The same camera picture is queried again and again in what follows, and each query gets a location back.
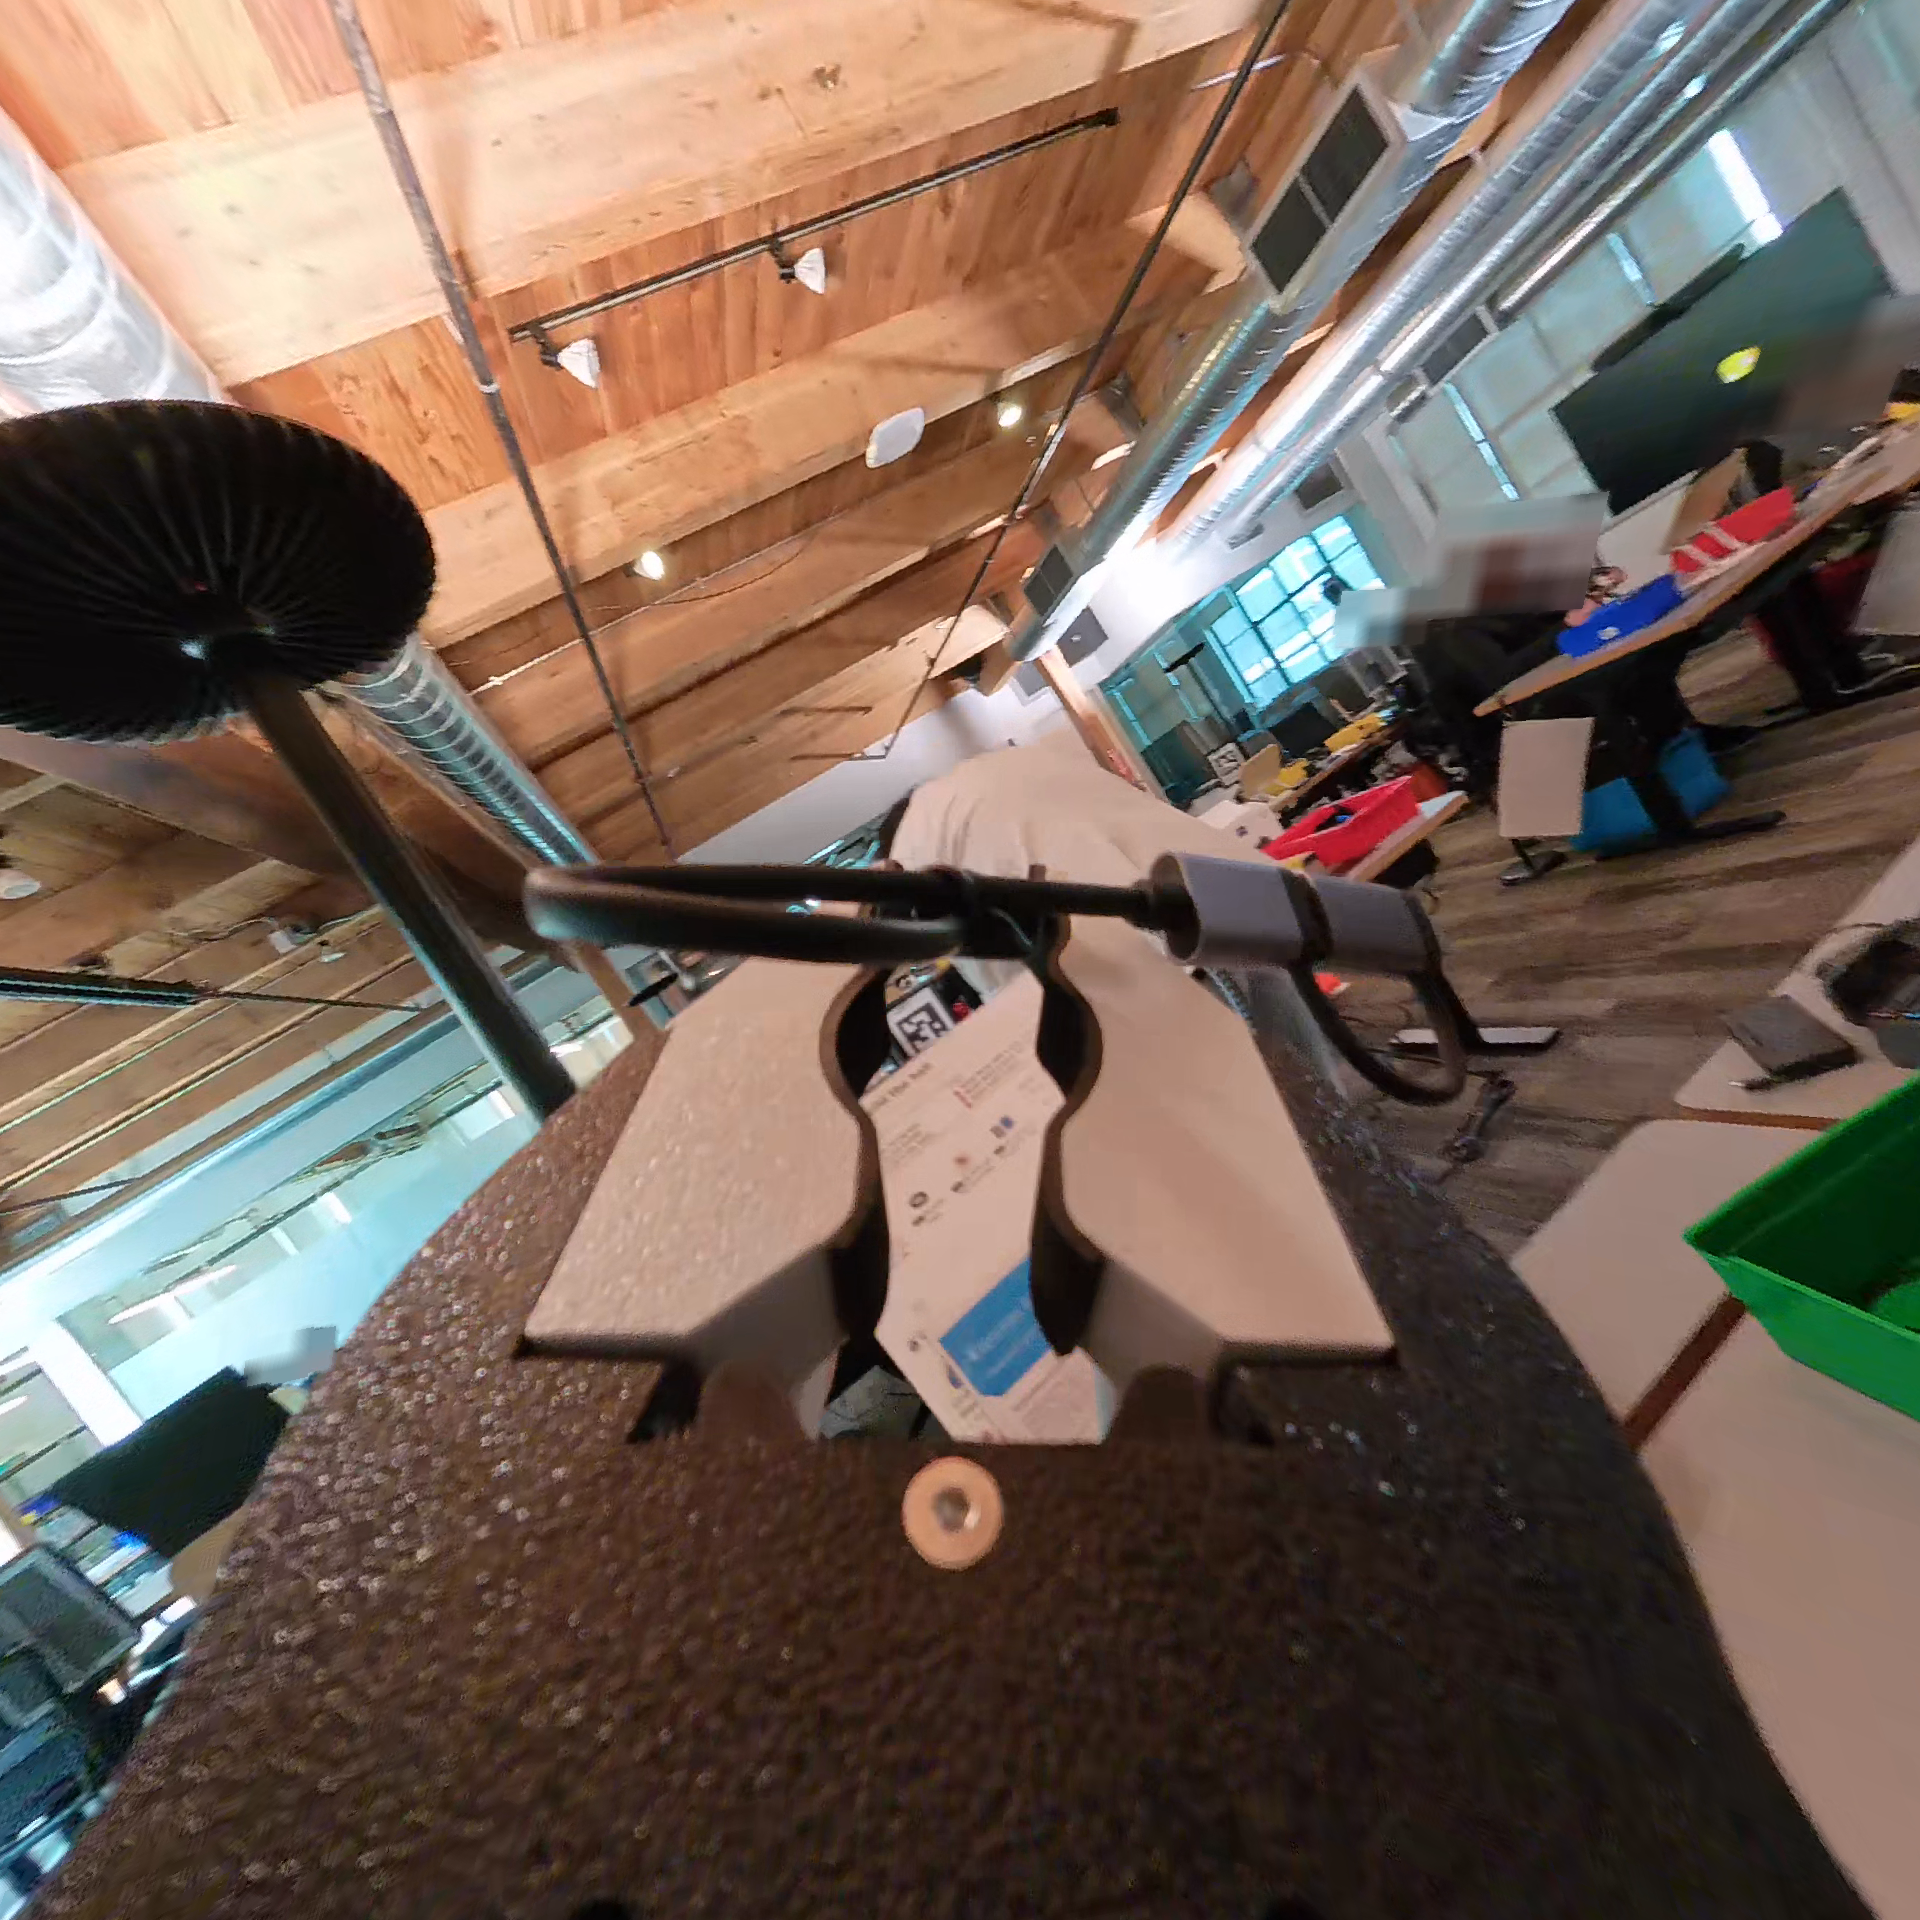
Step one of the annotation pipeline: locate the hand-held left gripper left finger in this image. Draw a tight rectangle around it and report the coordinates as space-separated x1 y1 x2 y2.
522 951 890 1412

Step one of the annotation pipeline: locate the blue plastic bin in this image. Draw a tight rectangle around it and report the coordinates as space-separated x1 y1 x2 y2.
1558 579 1688 662

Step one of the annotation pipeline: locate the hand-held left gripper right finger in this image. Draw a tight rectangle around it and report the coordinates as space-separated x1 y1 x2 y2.
1033 914 1401 1389

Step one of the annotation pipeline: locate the black lamp stand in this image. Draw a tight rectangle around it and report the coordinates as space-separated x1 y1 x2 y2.
0 399 584 1123

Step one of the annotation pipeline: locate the red plastic bin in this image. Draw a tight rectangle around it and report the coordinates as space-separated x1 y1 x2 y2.
1264 777 1423 866
1669 484 1799 575

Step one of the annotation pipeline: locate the silver ventilation duct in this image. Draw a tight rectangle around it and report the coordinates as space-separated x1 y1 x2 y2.
1006 0 1862 662
0 104 588 848

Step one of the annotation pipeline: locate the green plastic bin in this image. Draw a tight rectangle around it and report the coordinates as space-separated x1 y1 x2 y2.
1684 1069 1920 1424

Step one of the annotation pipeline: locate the short black cable grey plug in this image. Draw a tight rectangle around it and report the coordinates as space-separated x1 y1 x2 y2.
1310 873 1485 1108

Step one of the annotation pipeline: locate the instruction sheet on wooden stand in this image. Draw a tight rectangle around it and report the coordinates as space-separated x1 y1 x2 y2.
859 966 1124 1445

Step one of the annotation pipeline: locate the white air vent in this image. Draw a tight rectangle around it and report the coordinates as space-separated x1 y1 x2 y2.
1242 77 1409 304

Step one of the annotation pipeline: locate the black track light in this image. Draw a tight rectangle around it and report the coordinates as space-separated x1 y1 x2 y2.
508 104 1124 389

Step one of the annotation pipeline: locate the black hub cable grey plug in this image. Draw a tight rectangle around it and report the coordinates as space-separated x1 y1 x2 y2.
522 850 1341 968

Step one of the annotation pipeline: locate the black monitor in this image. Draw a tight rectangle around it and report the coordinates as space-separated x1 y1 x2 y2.
1551 191 1895 515

